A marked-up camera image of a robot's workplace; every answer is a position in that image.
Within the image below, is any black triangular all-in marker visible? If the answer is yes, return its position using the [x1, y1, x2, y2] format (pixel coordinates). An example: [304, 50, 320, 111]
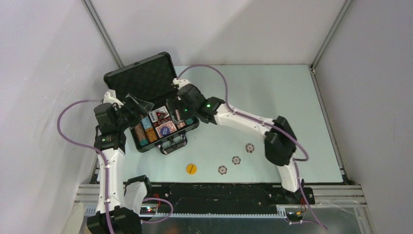
[154, 106, 169, 121]

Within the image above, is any red playing card deck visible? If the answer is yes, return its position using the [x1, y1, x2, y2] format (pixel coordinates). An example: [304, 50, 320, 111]
[155, 121, 177, 138]

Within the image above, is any black poker set case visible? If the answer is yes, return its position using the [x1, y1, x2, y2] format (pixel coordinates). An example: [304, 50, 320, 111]
[103, 52, 199, 155]

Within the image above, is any blue small blind button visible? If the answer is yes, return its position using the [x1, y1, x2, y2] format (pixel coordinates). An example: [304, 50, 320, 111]
[160, 127, 170, 136]

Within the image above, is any blue playing card deck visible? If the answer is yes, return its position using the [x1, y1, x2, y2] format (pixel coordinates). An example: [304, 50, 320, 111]
[149, 110, 158, 122]

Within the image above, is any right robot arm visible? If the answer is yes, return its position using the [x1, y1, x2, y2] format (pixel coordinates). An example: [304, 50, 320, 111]
[167, 78, 302, 194]

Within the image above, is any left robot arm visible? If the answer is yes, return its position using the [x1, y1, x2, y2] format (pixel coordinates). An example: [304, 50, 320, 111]
[87, 90, 153, 234]

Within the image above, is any pink brown chip stack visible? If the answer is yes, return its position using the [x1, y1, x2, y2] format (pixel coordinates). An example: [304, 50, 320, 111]
[176, 121, 186, 129]

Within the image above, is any orange blue chip stack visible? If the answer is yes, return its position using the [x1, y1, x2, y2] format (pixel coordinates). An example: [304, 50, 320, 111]
[141, 116, 158, 143]

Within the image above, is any brown teal chip stack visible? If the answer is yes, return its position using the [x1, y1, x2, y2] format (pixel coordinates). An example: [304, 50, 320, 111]
[134, 123, 150, 147]

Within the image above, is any yellow round button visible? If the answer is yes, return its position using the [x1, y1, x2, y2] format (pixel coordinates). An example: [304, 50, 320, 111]
[186, 163, 197, 175]

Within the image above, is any poker chip middle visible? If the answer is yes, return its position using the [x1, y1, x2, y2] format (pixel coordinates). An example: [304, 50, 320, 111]
[231, 156, 241, 165]

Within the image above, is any poker chip lower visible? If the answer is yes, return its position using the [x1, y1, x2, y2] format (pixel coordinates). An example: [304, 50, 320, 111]
[218, 165, 227, 175]

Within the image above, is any poker chip near triangle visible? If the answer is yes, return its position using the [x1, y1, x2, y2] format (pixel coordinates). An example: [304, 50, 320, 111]
[245, 143, 255, 153]

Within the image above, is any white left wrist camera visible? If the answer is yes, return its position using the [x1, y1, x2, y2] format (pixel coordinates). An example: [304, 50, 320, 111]
[102, 89, 123, 107]

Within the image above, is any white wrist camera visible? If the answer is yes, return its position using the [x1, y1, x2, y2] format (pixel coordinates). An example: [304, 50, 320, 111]
[172, 78, 191, 90]
[102, 89, 123, 107]

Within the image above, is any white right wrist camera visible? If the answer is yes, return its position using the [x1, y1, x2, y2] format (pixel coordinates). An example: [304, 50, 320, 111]
[172, 78, 191, 90]

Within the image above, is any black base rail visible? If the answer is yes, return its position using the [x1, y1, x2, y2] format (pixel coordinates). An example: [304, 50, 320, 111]
[124, 176, 315, 215]

